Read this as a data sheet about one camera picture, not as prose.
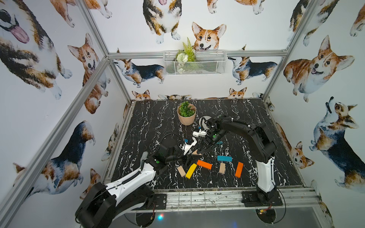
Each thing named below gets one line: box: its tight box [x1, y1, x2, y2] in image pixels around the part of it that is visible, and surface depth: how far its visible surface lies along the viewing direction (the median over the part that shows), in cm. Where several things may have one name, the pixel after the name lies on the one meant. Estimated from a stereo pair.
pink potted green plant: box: [176, 100, 197, 126], surface depth 99 cm
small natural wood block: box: [177, 165, 186, 177], surface depth 85 cm
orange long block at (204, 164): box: [196, 159, 213, 171], surface depth 88 cm
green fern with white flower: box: [173, 37, 198, 74], surface depth 85 cm
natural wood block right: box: [219, 162, 226, 174], surface depth 87 cm
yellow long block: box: [185, 163, 198, 180], surface depth 85 cm
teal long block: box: [217, 155, 233, 162], surface depth 90 cm
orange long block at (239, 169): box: [234, 161, 244, 179], surface depth 85 cm
